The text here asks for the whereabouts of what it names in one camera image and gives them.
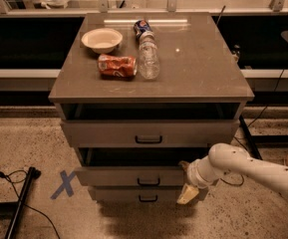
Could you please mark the black stand leg right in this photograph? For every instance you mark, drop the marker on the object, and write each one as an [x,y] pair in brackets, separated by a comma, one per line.
[250,140]

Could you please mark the crushed orange soda can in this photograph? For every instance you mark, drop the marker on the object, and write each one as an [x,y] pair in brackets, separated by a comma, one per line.
[123,67]

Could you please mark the clear plastic bottle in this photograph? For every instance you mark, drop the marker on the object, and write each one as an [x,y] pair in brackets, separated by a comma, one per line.
[148,56]

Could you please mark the blue tape cross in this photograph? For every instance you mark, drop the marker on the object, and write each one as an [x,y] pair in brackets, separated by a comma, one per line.
[65,185]

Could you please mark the white bowl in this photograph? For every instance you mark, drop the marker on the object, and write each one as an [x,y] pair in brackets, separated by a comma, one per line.
[103,40]

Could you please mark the blue pepsi can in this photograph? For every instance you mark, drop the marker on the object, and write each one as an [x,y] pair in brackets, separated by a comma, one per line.
[142,27]

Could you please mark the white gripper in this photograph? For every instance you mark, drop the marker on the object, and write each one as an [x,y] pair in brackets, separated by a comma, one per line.
[193,175]

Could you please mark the black stand leg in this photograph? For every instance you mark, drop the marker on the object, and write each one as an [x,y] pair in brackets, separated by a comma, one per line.
[250,140]
[13,210]

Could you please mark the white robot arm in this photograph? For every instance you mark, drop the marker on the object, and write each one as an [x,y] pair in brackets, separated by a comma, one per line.
[223,158]

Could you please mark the black stand leg left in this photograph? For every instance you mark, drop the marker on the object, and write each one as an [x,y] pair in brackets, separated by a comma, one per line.
[13,210]

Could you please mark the grey top drawer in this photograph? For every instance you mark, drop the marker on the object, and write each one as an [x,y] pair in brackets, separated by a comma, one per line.
[149,133]

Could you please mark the grey drawer cabinet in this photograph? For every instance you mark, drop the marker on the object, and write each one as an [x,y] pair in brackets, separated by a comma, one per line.
[198,79]

